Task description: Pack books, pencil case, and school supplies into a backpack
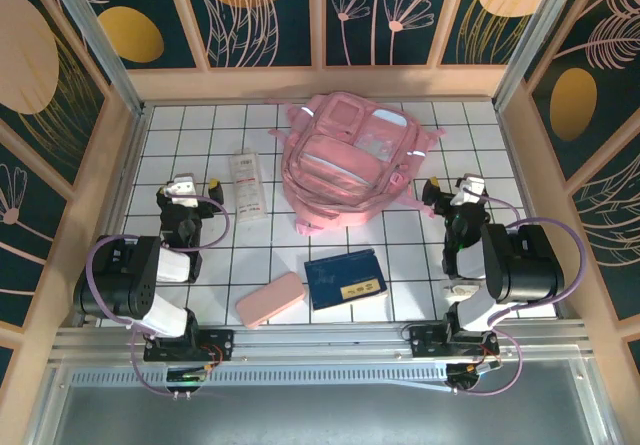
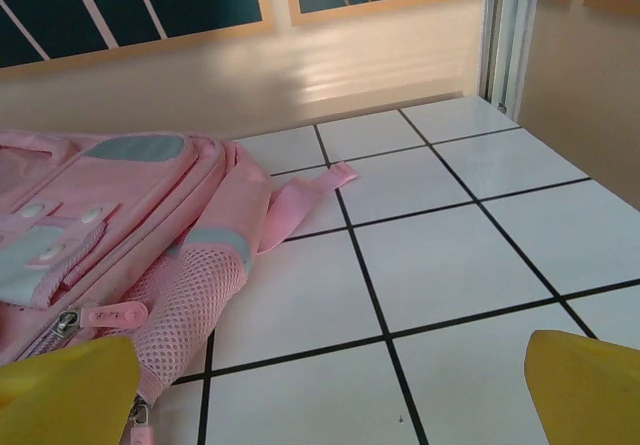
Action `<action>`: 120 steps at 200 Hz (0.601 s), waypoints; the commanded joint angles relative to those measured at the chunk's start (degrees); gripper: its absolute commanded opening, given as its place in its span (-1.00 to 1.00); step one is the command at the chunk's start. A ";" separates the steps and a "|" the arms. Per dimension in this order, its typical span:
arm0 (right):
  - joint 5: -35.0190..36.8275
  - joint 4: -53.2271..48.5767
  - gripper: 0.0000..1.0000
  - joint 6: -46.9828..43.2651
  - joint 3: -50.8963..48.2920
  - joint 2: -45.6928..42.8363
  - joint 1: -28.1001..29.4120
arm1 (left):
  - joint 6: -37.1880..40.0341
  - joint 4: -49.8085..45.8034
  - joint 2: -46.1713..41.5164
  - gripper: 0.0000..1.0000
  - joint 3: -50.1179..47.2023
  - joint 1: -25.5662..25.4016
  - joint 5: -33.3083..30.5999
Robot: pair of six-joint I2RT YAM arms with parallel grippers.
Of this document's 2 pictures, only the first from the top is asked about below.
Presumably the slotted grey cable tray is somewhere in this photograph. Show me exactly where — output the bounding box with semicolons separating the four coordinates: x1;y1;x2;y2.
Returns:
69;364;451;386

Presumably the grey metal plate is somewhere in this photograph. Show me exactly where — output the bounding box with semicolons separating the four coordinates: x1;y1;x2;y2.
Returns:
29;384;614;445

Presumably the pink pencil case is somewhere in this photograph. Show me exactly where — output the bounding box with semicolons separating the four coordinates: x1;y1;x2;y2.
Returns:
234;271;307;330

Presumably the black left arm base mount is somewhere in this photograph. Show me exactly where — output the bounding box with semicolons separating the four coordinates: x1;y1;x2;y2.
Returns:
143;328;236;364

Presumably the aluminium side rail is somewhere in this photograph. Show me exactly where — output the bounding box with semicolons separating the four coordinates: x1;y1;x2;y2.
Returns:
493;103;574;322
74;103;151;327

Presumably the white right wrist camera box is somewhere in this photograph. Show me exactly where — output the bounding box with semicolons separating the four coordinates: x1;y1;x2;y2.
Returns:
457;173;488;198

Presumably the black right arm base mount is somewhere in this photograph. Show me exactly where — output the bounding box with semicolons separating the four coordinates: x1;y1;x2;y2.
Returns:
408;322;501;361

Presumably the blue book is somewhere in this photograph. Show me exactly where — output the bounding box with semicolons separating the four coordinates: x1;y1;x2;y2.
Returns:
303;247;390;312

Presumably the aluminium corner post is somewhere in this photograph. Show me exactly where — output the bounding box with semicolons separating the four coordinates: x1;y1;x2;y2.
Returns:
492;0;601;111
39;0;149;116

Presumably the aluminium mounting rail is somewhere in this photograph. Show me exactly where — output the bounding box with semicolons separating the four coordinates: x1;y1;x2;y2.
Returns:
49;320;591;366

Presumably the white printed label sheet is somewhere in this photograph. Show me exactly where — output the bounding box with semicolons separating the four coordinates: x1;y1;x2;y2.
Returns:
228;149;269;225

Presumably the pink backpack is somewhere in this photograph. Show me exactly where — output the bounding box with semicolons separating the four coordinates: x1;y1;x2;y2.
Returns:
264;91;446;239

